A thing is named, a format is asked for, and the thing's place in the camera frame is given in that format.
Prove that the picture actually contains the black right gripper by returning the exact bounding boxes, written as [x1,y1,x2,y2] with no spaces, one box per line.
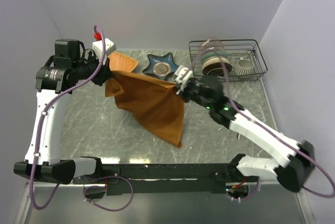
[172,80,213,110]

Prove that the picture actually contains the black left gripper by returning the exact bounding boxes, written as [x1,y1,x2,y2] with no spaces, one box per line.
[72,50,114,86]

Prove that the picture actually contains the orange cloth napkin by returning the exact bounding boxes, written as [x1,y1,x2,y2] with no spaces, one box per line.
[105,70,185,148]

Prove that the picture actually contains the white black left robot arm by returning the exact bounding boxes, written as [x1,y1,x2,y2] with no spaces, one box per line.
[14,39,116,184]

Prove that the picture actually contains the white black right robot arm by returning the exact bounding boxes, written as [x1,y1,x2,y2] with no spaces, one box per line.
[175,75,315,193]

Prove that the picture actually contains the orange woven triangular tray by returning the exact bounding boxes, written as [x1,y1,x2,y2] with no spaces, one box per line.
[108,52,138,72]

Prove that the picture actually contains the stacked ceramic plates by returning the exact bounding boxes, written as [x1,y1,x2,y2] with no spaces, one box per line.
[200,51,232,76]

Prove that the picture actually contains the blue star-shaped dish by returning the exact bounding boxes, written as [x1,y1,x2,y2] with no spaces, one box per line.
[142,52,179,81]

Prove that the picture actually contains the clear glass jar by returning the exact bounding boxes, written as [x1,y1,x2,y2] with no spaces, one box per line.
[198,37,228,62]

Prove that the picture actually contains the striped ceramic mug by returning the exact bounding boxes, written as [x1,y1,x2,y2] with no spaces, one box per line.
[235,58,254,76]

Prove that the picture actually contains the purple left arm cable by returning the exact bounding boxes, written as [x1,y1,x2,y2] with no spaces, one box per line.
[29,25,134,211]

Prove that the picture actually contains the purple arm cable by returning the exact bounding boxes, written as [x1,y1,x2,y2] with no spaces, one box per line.
[29,25,134,211]
[192,48,332,204]

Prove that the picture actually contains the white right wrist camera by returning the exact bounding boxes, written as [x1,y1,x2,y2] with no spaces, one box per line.
[173,65,193,93]

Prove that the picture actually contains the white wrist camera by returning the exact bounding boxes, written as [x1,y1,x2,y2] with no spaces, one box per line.
[92,38,116,59]
[173,65,193,93]

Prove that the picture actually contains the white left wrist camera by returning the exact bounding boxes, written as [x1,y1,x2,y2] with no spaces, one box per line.
[92,38,116,59]

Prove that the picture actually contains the black wire dish rack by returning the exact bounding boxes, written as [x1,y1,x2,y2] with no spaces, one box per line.
[188,39,269,81]

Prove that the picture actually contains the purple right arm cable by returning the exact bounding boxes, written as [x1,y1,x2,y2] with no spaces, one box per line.
[192,48,332,204]

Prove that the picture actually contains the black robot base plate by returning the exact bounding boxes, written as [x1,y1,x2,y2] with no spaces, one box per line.
[73,163,257,196]

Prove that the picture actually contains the aluminium frame rail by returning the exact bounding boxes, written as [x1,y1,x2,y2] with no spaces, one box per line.
[14,181,30,224]

